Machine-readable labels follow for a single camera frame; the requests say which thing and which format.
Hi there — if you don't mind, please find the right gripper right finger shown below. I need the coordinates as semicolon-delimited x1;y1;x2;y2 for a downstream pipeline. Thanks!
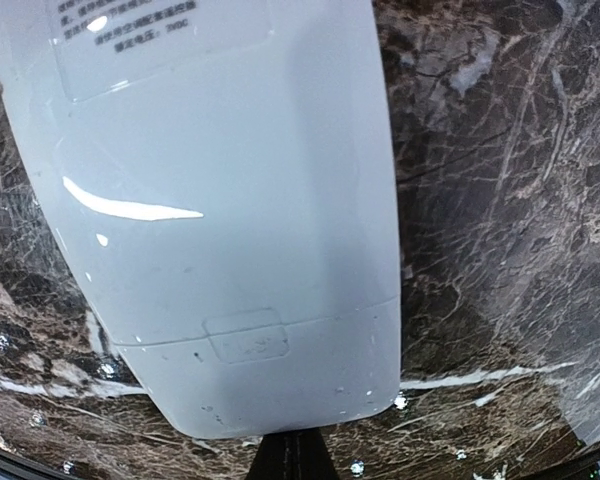
285;428;340;480

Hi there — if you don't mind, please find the black front rail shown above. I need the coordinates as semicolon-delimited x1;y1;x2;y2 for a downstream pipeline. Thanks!
0;448;80;480

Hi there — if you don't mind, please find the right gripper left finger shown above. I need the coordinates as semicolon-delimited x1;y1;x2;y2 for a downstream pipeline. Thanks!
245;433;286;480

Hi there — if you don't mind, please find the white remote control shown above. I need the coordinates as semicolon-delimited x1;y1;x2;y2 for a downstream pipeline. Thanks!
0;1;401;439

